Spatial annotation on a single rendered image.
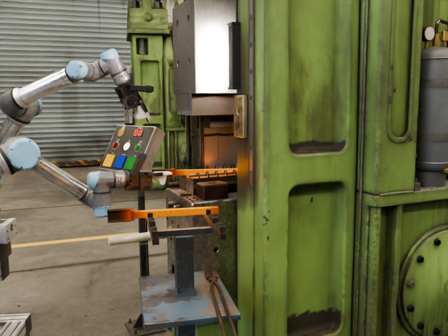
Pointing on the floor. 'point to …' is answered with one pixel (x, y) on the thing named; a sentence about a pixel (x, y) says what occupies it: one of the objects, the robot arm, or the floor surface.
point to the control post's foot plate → (136, 327)
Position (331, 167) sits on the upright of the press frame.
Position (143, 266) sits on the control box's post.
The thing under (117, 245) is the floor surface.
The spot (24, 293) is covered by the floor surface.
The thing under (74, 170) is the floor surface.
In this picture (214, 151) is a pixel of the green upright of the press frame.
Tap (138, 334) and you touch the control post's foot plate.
